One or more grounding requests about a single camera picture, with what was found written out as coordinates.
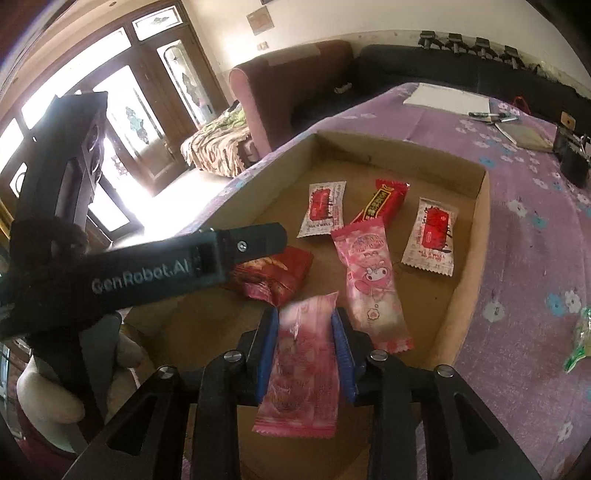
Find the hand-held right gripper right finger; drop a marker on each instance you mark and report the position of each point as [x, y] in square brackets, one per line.
[344, 360]

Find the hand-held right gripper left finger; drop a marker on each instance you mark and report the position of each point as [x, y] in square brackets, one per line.
[268, 355]

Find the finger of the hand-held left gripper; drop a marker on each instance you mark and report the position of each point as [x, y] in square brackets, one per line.
[254, 240]

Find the pink snack packet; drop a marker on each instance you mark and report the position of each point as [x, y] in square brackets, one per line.
[300, 369]
[369, 286]

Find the red packet with gold print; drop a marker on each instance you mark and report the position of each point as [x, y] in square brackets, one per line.
[277, 281]

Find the shallow cardboard box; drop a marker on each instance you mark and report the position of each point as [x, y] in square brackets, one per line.
[286, 194]

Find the green and white candy packet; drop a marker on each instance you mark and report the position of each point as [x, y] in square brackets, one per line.
[582, 341]

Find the person's left hand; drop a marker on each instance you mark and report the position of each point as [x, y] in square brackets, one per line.
[46, 392]

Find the white sachet with red print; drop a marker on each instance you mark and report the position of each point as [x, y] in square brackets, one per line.
[321, 212]
[429, 240]

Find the patterned brown white blanket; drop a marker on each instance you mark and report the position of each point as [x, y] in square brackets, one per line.
[212, 147]

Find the green cloth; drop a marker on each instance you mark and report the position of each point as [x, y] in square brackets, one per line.
[233, 117]

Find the red snack bar dark label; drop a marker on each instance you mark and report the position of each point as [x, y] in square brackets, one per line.
[383, 203]

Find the maroon sofa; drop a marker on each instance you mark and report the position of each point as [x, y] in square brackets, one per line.
[277, 92]

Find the wooden door with glass panes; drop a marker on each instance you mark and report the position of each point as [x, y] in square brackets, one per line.
[152, 115]

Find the small white crumpled object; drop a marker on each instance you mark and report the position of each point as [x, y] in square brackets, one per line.
[344, 87]

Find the purple floral tablecloth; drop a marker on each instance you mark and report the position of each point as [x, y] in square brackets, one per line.
[531, 230]

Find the black sofa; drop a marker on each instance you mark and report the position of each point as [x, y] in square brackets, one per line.
[415, 69]

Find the white paper sheet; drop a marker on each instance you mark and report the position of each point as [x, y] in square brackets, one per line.
[443, 99]

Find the black spare gripper device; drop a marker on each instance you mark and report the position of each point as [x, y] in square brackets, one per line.
[427, 39]
[455, 43]
[512, 55]
[485, 47]

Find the brown notepad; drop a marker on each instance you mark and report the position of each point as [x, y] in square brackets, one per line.
[533, 138]

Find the black boxy device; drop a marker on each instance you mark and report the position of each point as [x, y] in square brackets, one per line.
[575, 157]

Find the brown wall plaque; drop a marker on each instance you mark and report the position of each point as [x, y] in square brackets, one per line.
[259, 21]

